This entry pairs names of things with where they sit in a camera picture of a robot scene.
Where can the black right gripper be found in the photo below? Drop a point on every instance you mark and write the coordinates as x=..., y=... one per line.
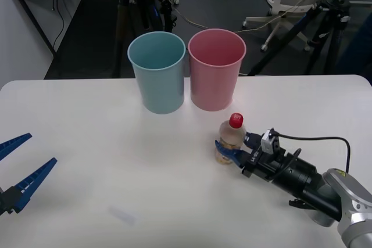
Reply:
x=255, y=163

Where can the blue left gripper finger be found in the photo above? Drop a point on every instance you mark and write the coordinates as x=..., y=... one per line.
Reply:
x=35, y=179
x=11, y=146

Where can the clear bottle with red cap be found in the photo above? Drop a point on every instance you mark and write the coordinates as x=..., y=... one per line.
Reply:
x=231, y=136

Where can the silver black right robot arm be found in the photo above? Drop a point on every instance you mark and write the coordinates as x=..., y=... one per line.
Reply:
x=319, y=190

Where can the pink plastic bin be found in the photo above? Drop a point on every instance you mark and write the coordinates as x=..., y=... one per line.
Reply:
x=213, y=85

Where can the pale blue plastic bin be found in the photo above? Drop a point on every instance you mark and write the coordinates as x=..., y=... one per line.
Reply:
x=158, y=85

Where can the white office chair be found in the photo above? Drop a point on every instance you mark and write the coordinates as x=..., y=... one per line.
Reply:
x=290, y=7

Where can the black pole stand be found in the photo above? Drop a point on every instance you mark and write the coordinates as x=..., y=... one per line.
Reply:
x=167, y=12

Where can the black tripod with blue legs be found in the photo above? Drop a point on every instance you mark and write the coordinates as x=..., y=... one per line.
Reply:
x=334, y=7

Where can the black camera tripod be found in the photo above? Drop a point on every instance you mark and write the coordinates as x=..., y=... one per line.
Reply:
x=122, y=33

